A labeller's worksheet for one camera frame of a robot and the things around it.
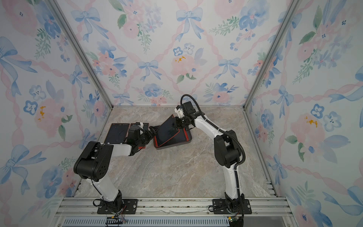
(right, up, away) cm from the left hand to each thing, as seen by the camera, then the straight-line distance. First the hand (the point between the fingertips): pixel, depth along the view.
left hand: (157, 130), depth 96 cm
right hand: (+9, +5, +1) cm, 11 cm away
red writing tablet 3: (-31, -2, +8) cm, 32 cm away
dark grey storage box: (+22, -6, +3) cm, 23 cm away
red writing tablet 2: (+15, -4, -5) cm, 17 cm away
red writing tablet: (+6, 0, +2) cm, 6 cm away
